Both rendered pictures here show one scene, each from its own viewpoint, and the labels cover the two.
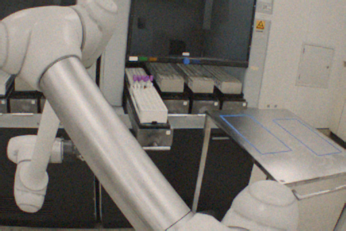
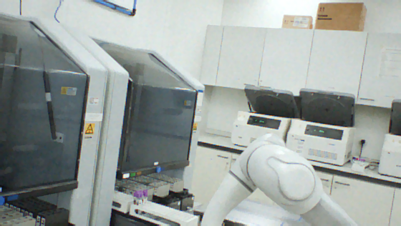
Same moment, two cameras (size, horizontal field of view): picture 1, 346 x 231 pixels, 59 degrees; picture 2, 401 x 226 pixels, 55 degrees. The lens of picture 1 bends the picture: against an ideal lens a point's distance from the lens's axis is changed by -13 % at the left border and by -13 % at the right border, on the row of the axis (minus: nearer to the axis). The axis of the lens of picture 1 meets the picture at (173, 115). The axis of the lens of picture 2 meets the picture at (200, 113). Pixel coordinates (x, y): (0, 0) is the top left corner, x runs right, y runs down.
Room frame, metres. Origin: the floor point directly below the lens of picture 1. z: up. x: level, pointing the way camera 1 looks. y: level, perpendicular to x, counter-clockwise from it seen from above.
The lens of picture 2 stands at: (0.14, 1.23, 1.39)
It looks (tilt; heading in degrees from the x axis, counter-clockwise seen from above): 3 degrees down; 314
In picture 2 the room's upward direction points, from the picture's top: 8 degrees clockwise
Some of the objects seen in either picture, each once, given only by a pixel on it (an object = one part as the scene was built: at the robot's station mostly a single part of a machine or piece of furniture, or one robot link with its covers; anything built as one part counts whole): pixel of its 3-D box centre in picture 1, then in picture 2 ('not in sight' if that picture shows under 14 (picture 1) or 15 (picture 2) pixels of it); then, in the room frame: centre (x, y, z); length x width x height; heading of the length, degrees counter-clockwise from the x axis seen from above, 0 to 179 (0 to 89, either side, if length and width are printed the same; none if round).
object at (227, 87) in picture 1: (230, 87); (177, 186); (1.69, -0.27, 0.85); 0.12 x 0.02 x 0.06; 105
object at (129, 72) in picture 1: (136, 81); (108, 199); (1.66, 0.19, 0.83); 0.30 x 0.10 x 0.06; 16
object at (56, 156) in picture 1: (55, 150); not in sight; (1.03, 0.40, 0.75); 0.09 x 0.06 x 0.09; 16
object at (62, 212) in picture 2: not in sight; (55, 220); (1.45, 0.55, 0.85); 0.12 x 0.02 x 0.06; 106
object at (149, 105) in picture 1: (147, 104); (162, 217); (1.36, 0.11, 0.83); 0.30 x 0.10 x 0.06; 16
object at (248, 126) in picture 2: not in sight; (268, 118); (2.49, -2.27, 1.22); 0.62 x 0.56 x 0.64; 104
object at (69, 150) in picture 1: (75, 150); not in sight; (1.05, 0.33, 0.75); 0.09 x 0.08 x 0.07; 106
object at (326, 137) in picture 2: not in sight; (323, 124); (1.93, -2.43, 1.24); 0.62 x 0.56 x 0.69; 106
